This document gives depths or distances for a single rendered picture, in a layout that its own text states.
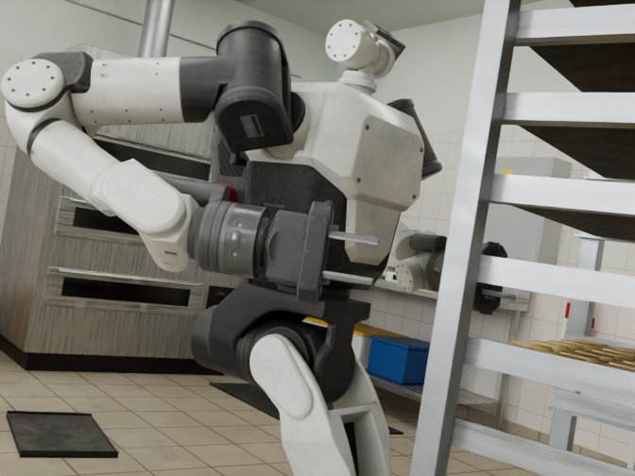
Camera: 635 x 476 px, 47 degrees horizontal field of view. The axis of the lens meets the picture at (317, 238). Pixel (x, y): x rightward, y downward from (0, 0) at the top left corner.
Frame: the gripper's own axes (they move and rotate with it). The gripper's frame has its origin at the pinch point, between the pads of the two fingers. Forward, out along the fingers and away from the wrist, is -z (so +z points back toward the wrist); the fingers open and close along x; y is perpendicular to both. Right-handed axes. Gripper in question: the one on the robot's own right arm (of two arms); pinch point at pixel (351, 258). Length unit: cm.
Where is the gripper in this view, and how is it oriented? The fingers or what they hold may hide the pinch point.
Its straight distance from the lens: 88.1
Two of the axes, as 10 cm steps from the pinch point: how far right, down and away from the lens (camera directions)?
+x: 1.6, -9.9, 0.1
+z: -9.8, -1.6, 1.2
